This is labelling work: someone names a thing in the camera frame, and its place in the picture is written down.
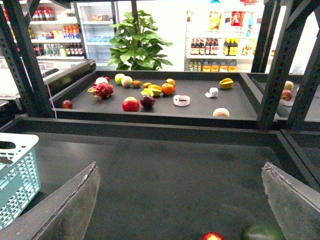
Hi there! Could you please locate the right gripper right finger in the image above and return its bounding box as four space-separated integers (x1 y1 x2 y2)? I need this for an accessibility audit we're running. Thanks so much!
261 162 320 240

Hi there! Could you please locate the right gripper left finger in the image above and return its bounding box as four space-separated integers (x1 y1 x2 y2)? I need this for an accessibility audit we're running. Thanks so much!
0 162 101 240

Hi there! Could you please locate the yellow mango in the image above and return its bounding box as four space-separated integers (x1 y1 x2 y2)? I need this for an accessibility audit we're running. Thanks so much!
243 224 284 240

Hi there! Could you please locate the light blue plastic basket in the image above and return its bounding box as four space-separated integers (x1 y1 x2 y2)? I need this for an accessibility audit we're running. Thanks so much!
0 133 41 229

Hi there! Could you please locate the red apple on table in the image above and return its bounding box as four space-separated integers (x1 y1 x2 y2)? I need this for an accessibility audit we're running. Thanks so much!
198 231 224 240

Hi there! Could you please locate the small red apple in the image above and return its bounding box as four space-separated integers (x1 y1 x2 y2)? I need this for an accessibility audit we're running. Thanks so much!
61 99 73 109

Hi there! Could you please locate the pale peach fruit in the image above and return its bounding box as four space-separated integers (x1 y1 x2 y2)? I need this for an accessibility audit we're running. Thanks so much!
212 107 230 117

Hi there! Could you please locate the large red apple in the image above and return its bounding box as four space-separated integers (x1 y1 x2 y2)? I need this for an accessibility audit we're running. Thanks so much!
122 96 140 112

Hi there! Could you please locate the red dragon fruit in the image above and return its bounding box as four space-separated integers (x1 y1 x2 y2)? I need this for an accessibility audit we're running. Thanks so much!
87 82 114 100

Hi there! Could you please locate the dark purple plum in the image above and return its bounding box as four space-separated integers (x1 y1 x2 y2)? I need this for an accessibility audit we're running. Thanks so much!
140 94 155 109

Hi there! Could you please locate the crumpled white paper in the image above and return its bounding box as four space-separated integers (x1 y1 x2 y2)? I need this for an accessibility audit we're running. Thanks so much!
204 87 219 98

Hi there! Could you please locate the yellow star fruit far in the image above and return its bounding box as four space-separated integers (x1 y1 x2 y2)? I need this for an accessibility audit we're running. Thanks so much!
219 78 234 90

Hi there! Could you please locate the yellow star fruit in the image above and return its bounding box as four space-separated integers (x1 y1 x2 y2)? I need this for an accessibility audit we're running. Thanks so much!
219 78 234 90
140 84 162 97

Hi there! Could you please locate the green apple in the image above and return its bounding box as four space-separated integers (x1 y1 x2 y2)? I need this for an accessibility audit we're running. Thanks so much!
114 73 125 85

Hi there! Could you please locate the brown kiwi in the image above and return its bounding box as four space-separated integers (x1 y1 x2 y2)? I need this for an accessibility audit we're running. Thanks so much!
132 80 142 88

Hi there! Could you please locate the black fruit tray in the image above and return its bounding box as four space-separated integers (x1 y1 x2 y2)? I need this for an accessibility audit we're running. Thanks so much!
52 70 260 129

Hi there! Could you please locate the white tape roll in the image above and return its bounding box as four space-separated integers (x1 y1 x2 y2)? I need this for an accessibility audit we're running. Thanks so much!
173 95 191 107

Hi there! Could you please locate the orange tangerine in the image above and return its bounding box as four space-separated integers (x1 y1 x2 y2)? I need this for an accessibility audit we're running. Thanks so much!
161 83 175 96

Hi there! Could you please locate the green potted plant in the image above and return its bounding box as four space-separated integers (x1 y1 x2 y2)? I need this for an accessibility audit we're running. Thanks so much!
107 10 173 71

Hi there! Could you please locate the left grocery shelf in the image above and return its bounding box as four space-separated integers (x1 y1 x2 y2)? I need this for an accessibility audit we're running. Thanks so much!
19 0 85 60

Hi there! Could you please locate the glass door fridge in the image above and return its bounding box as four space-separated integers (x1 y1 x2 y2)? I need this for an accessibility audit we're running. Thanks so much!
75 1 119 67

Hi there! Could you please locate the black metal frame post right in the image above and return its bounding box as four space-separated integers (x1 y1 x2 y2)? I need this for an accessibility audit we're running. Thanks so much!
251 0 320 130

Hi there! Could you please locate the black metal frame post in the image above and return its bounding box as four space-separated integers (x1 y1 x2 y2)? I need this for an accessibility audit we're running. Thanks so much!
0 0 55 118
251 0 320 130

